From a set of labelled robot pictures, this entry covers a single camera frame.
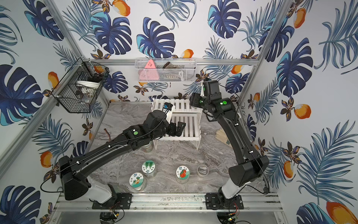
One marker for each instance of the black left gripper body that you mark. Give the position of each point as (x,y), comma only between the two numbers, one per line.
(173,128)

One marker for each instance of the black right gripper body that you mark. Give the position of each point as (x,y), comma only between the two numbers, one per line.
(199,101)

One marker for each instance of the clear jar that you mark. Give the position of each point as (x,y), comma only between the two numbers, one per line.
(202,170)

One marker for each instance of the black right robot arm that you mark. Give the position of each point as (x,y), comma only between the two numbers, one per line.
(250,164)

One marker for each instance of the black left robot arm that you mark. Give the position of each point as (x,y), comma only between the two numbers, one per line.
(75,171)

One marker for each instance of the tomato lid seed jar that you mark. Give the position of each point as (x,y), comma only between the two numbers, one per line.
(148,148)

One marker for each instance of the strawberry lid seed jar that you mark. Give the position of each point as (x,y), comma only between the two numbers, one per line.
(182,174)

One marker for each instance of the carrot lid seed jar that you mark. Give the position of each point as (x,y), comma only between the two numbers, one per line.
(138,181)

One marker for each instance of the beige work glove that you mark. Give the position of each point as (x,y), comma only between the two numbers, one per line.
(221,136)

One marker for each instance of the green tree lid jar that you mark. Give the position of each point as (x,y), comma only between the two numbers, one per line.
(149,169)

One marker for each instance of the pink triangle object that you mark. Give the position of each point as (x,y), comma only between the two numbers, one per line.
(149,73)

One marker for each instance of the white bowl in basket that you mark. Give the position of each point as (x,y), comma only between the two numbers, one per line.
(88,84)

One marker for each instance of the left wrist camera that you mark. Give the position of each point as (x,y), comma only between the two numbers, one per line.
(168,109)

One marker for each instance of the clear wall-mounted tray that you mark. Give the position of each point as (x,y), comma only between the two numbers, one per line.
(171,69)

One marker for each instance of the black charging board with wires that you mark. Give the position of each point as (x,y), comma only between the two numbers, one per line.
(109,137)

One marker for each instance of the black wire basket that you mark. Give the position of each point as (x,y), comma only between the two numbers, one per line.
(75,98)

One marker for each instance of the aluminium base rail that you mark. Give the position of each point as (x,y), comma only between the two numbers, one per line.
(178,202)

